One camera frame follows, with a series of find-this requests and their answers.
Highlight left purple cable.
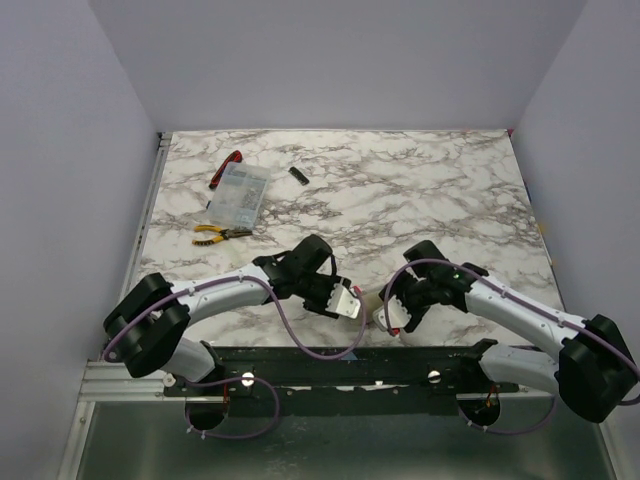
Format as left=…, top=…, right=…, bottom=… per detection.
left=102, top=277, right=366, bottom=441

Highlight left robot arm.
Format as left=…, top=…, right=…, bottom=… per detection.
left=103, top=235, right=360, bottom=383

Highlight yellow black pliers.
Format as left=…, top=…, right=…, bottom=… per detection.
left=192, top=224, right=253, bottom=246

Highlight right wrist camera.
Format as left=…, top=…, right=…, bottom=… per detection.
left=372, top=295, right=410, bottom=336

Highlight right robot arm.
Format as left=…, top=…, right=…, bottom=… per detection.
left=372, top=241, right=639, bottom=423

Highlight beige umbrella case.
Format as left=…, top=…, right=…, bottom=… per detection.
left=363, top=292, right=387, bottom=330

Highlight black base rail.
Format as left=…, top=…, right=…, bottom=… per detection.
left=164, top=340, right=518, bottom=417

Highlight clear plastic screw box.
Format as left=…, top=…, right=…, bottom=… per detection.
left=207, top=163, right=271, bottom=230

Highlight black chip component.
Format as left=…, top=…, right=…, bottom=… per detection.
left=288, top=167, right=309, bottom=185

